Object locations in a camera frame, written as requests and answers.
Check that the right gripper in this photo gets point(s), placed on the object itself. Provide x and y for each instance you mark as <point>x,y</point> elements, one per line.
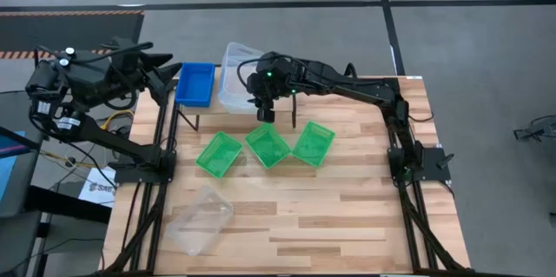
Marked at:
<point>276,77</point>

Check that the grey side desk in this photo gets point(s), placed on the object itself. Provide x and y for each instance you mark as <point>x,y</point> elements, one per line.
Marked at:
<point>13,112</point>

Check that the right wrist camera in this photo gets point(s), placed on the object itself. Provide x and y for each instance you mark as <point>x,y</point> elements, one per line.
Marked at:
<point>266,115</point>

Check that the blue sheet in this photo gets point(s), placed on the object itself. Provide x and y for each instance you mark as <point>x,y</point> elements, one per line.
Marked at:
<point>6,168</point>

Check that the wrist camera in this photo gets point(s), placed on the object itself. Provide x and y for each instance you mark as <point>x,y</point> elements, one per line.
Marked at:
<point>266,115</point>
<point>126,47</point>

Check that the black bar on desk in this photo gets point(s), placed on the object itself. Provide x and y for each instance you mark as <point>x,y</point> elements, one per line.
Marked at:
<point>17,140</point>

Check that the black floor stand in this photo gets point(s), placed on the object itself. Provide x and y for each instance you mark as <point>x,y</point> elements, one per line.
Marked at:
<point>540,131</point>

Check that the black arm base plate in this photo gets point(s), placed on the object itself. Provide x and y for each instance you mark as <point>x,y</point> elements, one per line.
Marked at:
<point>432,170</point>
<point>130,175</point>

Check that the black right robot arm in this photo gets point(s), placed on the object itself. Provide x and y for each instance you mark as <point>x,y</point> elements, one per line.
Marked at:
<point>360,88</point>

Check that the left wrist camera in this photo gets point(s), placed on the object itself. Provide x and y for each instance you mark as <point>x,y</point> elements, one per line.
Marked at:
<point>126,47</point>

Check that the black aluminium frame rail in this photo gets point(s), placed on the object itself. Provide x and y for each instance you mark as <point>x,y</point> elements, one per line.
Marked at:
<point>164,116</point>
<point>412,225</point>

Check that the wooden shelf with black frame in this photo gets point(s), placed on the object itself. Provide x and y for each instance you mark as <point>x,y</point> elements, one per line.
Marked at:
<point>280,104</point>

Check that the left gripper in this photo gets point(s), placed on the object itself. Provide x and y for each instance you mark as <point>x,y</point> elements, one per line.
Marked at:
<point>130,68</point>

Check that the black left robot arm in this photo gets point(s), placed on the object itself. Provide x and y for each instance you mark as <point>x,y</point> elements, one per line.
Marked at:
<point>113,140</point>

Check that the black hazard-striped floor mat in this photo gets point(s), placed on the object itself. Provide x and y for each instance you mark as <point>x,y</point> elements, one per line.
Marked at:
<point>65,29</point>

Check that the white paper with logo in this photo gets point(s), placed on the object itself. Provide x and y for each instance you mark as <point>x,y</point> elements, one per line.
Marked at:
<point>97,190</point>

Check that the black desk leg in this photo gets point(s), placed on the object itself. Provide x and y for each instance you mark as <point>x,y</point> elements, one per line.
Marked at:
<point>65,205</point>

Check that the green plastic basket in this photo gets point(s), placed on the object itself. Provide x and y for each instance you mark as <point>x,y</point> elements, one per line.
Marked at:
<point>219,155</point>
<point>313,144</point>
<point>267,147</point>

